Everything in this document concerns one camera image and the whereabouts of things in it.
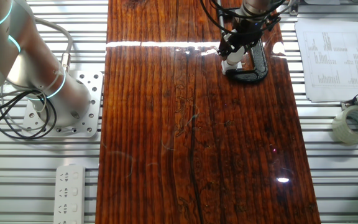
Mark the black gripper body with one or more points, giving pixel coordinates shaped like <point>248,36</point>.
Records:
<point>247,31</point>

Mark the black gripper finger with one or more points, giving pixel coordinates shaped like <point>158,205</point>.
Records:
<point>227,46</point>
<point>253,43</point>

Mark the white light bulb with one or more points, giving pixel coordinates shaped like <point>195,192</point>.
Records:
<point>236,56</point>

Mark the white bulb socket adapter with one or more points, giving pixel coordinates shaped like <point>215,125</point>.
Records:
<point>228,68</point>

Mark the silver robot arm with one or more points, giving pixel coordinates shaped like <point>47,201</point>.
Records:
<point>11,62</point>

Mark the black C-clamp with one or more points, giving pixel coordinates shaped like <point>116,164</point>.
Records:
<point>261,68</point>

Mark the printed paper sheets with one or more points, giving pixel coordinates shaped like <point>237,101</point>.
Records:
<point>334,68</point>

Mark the brown wooden board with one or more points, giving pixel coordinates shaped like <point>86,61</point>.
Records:
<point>154,140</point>

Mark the clear tape roll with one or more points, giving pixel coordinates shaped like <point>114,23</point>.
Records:
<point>342,130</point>

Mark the white power strip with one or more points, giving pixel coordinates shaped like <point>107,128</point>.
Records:
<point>70,196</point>

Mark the silver corner bracket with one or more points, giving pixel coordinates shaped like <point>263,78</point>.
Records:
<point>293,7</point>

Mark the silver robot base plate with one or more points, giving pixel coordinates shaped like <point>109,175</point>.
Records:
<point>93,102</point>

